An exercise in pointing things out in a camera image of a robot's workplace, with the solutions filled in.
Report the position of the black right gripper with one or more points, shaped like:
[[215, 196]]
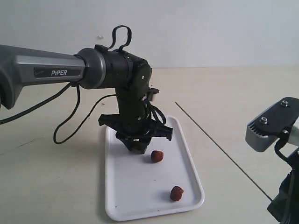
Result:
[[285, 206]]

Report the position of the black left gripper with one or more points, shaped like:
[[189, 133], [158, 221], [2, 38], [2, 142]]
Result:
[[142, 129]]

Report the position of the dark red meatball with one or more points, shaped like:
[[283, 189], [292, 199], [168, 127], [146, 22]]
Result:
[[136, 146]]

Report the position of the thin metal skewer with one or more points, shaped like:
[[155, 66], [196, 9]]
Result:
[[225, 153]]

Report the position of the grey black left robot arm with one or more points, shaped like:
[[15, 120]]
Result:
[[97, 68]]

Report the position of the white rectangular plastic tray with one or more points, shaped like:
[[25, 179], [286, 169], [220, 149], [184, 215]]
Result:
[[136, 188]]

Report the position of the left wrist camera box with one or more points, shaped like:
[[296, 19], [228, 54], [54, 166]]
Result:
[[151, 93]]

